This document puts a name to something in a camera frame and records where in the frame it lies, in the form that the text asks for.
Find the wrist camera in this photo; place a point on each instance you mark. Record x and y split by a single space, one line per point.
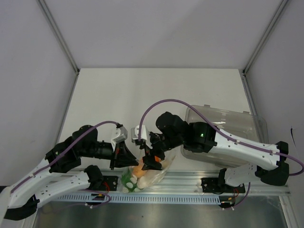
119 134
141 137

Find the clear zip top bag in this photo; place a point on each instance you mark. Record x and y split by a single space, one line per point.
166 163

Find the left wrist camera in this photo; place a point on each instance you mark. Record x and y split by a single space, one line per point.
119 134

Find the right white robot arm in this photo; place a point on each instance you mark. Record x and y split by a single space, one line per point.
264 161

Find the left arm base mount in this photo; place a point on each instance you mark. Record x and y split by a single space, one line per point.
110 183

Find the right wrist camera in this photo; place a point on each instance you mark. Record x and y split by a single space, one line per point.
141 137

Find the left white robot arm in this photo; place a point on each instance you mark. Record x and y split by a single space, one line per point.
37 188

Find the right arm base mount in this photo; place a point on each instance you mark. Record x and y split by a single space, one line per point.
211 185

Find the left aluminium frame post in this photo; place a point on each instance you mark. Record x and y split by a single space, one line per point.
57 33

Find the right aluminium frame post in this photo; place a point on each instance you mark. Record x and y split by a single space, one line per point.
283 4

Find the green lettuce leaf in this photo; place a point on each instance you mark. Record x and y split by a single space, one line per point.
129 181

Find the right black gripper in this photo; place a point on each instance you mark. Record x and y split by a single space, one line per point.
150 163

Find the white slotted cable duct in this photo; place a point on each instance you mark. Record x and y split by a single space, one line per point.
198 199

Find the aluminium frame post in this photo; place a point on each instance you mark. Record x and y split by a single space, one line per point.
57 33
283 4

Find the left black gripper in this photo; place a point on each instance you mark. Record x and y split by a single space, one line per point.
123 157

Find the orange fruit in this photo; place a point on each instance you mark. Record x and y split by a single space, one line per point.
138 172

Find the clear plastic food container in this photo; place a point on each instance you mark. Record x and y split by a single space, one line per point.
245 125

